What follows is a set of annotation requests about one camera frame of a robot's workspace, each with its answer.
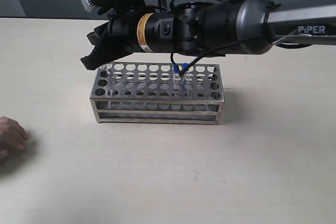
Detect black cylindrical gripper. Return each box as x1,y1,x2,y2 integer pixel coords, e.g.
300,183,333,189
80,12,175,70

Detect blue capped tube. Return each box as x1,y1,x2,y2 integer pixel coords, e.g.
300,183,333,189
173,65,181,97
99,63,112,78
182,70,192,97

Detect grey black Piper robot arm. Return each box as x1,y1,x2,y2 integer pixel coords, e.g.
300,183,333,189
81,0,335,70

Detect stainless steel test tube rack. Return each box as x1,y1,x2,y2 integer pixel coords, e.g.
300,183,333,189
90,62,225,125

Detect person's bare hand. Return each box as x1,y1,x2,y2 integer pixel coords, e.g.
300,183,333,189
1,116,28,159

